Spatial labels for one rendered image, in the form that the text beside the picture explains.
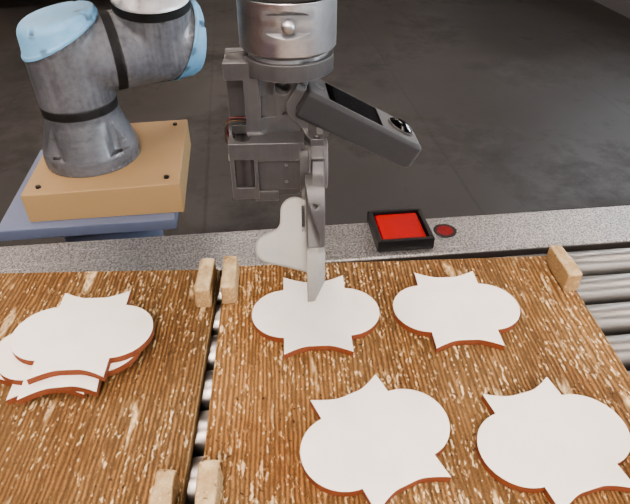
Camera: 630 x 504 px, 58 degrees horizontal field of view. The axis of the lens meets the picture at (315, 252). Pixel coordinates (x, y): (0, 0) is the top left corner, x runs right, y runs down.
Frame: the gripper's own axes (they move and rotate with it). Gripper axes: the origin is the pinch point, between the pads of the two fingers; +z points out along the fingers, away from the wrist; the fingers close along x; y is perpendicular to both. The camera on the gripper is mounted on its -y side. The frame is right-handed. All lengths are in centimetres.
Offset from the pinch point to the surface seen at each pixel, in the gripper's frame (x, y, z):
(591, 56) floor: -353, -218, 102
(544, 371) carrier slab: 8.9, -22.2, 8.9
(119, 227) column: -29.1, 29.1, 16.4
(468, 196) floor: -170, -79, 103
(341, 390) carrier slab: 10.2, -2.0, 8.9
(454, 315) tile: 1.5, -15.0, 8.1
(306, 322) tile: 1.7, 1.0, 8.1
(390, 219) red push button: -19.3, -11.5, 9.6
